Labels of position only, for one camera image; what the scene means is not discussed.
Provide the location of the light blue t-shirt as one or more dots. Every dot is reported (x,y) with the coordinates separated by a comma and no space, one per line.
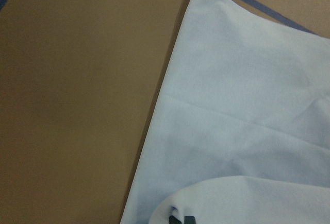
(240,130)

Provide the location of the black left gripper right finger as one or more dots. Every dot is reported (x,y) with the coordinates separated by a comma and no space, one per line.
(189,220)

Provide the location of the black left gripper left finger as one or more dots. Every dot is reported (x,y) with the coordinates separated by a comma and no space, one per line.
(173,220)

